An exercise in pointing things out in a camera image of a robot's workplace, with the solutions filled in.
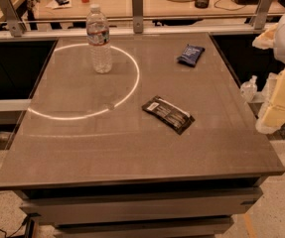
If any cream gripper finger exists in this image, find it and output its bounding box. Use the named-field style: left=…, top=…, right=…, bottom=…
left=255, top=68, right=285, bottom=134
left=252, top=24, right=278, bottom=50

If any clear plastic water bottle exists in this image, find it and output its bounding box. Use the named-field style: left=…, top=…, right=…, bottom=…
left=86, top=4, right=112, bottom=73

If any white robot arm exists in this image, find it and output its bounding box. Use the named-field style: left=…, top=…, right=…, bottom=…
left=252, top=14, right=285, bottom=134

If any left clear sanitizer bottle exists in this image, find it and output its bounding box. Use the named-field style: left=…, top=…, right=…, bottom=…
left=240, top=75, right=257, bottom=102

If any blue rxbar blueberry packet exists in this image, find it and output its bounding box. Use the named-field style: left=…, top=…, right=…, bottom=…
left=177, top=45, right=205, bottom=67

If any black mesh pen cup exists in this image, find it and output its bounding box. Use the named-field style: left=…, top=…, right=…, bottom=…
left=195, top=0, right=210, bottom=9

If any black snack bar packet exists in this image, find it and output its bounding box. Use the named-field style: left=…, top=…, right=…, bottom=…
left=142, top=96, right=195, bottom=135

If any grey table drawer base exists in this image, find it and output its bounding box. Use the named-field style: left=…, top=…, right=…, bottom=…
left=22, top=187, right=262, bottom=238

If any right metal rail bracket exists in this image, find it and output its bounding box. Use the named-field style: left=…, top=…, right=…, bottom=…
left=250, top=0, right=274, bottom=30

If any metal rail bracket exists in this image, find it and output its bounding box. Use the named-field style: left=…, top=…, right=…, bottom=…
left=132, top=0, right=143, bottom=34
left=0, top=0, right=26, bottom=37
left=250, top=0, right=274, bottom=30

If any black desk cable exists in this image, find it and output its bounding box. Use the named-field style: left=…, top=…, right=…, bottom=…
left=213, top=0, right=247, bottom=12

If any middle metal rail bracket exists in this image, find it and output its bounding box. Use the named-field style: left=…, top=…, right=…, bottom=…
left=132, top=0, right=143, bottom=34

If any left metal rail bracket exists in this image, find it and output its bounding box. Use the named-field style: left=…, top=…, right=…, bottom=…
left=0, top=0, right=26, bottom=37

